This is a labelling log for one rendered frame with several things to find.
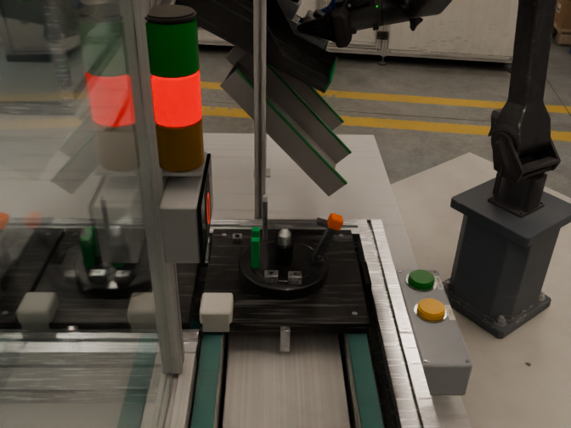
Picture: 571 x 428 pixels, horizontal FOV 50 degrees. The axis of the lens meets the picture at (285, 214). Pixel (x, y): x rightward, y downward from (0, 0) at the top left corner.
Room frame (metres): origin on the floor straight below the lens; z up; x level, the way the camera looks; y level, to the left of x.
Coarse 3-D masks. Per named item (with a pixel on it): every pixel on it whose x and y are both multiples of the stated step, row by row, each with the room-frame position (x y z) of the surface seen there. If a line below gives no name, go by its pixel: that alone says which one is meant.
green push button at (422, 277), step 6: (420, 270) 0.78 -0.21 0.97; (414, 276) 0.77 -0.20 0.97; (420, 276) 0.77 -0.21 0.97; (426, 276) 0.77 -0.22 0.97; (432, 276) 0.77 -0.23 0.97; (414, 282) 0.75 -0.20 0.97; (420, 282) 0.75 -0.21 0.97; (426, 282) 0.75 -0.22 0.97; (432, 282) 0.76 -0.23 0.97; (420, 288) 0.75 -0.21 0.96; (426, 288) 0.75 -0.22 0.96
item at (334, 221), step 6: (330, 216) 0.78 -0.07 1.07; (336, 216) 0.78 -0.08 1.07; (318, 222) 0.77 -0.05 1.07; (324, 222) 0.77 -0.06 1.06; (330, 222) 0.77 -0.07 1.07; (336, 222) 0.77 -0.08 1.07; (342, 222) 0.77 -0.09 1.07; (330, 228) 0.77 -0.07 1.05; (336, 228) 0.77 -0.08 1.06; (324, 234) 0.78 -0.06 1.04; (330, 234) 0.77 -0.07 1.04; (324, 240) 0.77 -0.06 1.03; (330, 240) 0.77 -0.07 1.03; (318, 246) 0.78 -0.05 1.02; (324, 246) 0.77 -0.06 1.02; (318, 252) 0.77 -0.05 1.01; (324, 252) 0.77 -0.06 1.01
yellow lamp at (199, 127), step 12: (156, 132) 0.56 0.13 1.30; (168, 132) 0.56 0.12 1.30; (180, 132) 0.56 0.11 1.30; (192, 132) 0.56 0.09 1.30; (168, 144) 0.56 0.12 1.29; (180, 144) 0.56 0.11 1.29; (192, 144) 0.56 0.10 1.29; (168, 156) 0.56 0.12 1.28; (180, 156) 0.56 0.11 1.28; (192, 156) 0.56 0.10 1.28; (168, 168) 0.56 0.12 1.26; (180, 168) 0.56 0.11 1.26; (192, 168) 0.56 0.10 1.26
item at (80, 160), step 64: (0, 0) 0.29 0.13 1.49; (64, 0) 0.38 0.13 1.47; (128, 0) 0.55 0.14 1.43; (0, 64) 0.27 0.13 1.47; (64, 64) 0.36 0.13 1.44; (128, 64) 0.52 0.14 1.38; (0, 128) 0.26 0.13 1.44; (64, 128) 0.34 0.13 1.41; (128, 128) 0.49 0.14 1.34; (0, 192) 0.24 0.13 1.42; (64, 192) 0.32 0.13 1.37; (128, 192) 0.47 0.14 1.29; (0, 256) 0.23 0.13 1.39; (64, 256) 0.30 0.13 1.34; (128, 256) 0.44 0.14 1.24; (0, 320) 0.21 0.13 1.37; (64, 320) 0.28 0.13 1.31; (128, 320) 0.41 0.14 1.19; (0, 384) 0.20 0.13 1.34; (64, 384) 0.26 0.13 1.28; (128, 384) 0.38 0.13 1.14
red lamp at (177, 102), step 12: (156, 84) 0.56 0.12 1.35; (168, 84) 0.55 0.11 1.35; (180, 84) 0.56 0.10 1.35; (192, 84) 0.56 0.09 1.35; (156, 96) 0.56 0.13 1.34; (168, 96) 0.56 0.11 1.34; (180, 96) 0.56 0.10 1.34; (192, 96) 0.56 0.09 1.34; (156, 108) 0.56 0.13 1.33; (168, 108) 0.56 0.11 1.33; (180, 108) 0.56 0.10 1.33; (192, 108) 0.56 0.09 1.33; (156, 120) 0.56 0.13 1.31; (168, 120) 0.56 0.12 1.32; (180, 120) 0.56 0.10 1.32; (192, 120) 0.56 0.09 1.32
